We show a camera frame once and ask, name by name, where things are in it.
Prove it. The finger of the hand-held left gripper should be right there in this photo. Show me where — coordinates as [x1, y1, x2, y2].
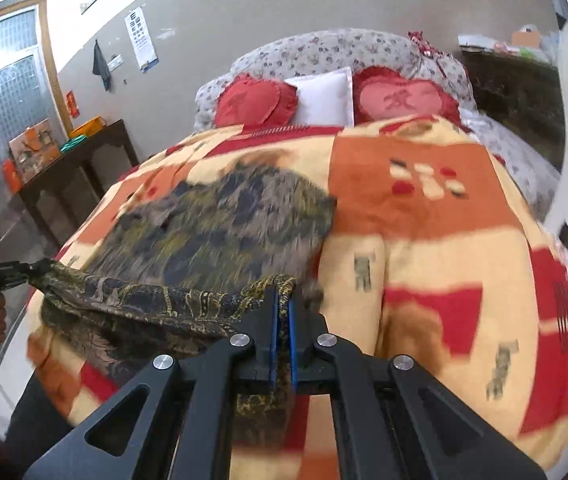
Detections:
[21, 257, 57, 281]

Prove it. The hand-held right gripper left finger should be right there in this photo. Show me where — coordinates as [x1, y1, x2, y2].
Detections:
[23, 285, 281, 480]

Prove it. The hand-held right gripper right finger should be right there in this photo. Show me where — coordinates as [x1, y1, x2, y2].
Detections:
[286, 290, 547, 480]

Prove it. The floral patterned dark garment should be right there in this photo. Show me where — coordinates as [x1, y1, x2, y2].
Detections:
[29, 162, 337, 431]

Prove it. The orange gift box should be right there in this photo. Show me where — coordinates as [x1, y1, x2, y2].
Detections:
[9, 119, 61, 183]

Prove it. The dark wooden side table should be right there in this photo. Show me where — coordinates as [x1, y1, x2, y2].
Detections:
[16, 119, 140, 248]

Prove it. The person's dark trouser leg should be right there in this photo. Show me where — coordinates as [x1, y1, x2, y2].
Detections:
[0, 370, 95, 466]

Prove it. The orange flat box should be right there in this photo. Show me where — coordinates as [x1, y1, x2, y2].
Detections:
[70, 116, 107, 137]

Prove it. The orange red printed blanket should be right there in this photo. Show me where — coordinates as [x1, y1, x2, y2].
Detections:
[26, 115, 568, 480]

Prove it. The metal grille door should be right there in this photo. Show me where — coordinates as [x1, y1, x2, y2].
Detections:
[0, 0, 72, 211]

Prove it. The dark hanging cloth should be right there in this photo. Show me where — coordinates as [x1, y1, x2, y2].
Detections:
[92, 40, 113, 92]

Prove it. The red heart-shaped pillow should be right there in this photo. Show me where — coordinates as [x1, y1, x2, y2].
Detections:
[214, 74, 299, 127]
[353, 66, 462, 125]

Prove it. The white pillow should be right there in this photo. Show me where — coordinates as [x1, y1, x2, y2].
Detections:
[285, 66, 355, 128]

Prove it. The red lace decoration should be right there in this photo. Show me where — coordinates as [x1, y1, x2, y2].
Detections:
[408, 30, 457, 61]

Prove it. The dark carved wooden cabinet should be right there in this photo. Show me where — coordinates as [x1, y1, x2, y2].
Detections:
[458, 47, 567, 171]

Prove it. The pile of bags and boxes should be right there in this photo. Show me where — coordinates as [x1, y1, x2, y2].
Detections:
[458, 24, 562, 56]

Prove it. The wall calendar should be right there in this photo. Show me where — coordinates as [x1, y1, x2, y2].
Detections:
[125, 7, 159, 71]

